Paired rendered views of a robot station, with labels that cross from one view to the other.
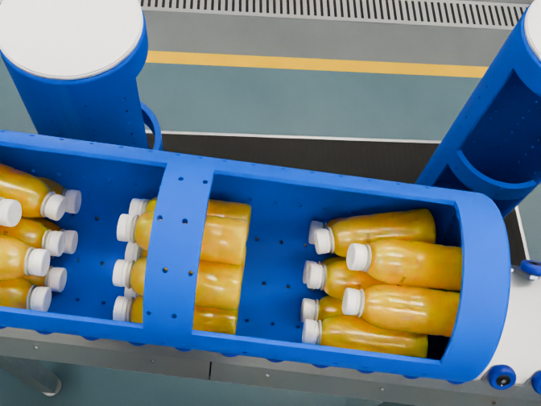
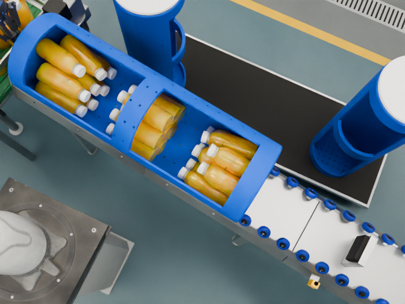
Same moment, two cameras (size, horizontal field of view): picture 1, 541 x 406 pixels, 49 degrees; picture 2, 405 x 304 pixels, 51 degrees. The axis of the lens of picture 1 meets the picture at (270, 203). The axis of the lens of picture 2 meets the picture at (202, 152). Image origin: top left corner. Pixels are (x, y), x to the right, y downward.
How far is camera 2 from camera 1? 0.57 m
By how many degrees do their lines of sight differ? 15
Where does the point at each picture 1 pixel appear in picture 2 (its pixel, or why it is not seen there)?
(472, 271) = (246, 176)
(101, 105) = (147, 29)
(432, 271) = (240, 170)
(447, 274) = not seen: hidden behind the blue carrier
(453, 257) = not seen: hidden behind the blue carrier
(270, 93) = (275, 38)
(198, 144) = (215, 55)
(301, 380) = (180, 193)
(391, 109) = (344, 77)
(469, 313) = (237, 192)
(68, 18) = not seen: outside the picture
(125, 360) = (111, 151)
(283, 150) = (261, 77)
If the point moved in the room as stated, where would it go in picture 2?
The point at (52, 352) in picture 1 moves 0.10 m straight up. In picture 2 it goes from (83, 134) to (76, 125)
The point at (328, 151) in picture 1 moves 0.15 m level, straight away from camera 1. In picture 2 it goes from (287, 88) to (304, 71)
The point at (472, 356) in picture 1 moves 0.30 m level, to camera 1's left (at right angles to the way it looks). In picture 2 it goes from (234, 210) to (153, 152)
